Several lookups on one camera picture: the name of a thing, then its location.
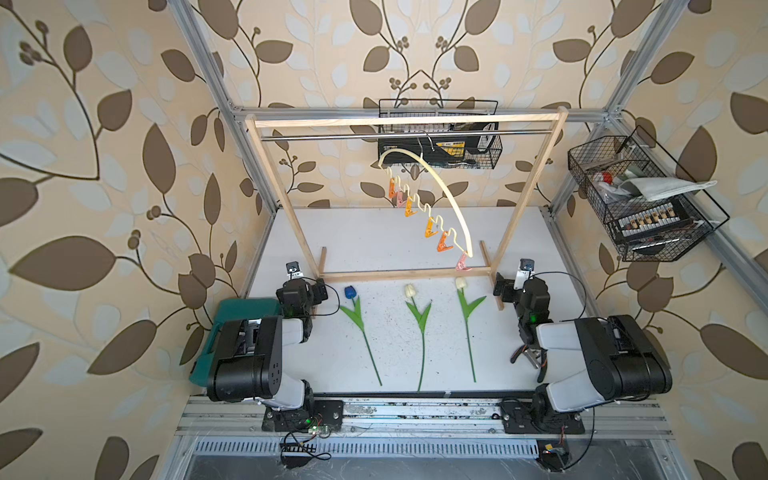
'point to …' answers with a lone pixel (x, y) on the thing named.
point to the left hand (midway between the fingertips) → (304, 279)
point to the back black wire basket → (487, 160)
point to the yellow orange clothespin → (429, 232)
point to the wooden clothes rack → (317, 257)
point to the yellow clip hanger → (430, 162)
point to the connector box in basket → (633, 224)
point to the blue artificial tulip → (356, 316)
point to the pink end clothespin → (461, 265)
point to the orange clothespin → (442, 246)
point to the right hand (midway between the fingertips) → (515, 275)
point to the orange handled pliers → (538, 357)
